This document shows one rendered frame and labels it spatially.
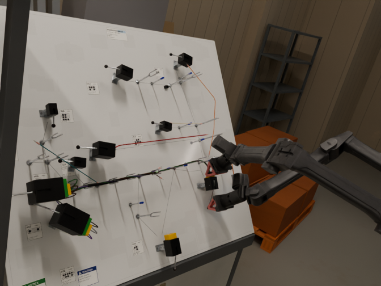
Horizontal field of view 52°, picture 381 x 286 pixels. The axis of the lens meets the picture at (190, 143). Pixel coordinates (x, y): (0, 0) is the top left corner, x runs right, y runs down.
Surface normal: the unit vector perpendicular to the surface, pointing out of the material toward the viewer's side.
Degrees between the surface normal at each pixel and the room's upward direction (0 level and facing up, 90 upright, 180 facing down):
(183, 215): 54
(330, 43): 90
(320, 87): 90
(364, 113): 90
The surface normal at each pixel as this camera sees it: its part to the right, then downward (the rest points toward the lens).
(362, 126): -0.63, 0.12
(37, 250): 0.67, -0.21
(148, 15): 0.74, 0.40
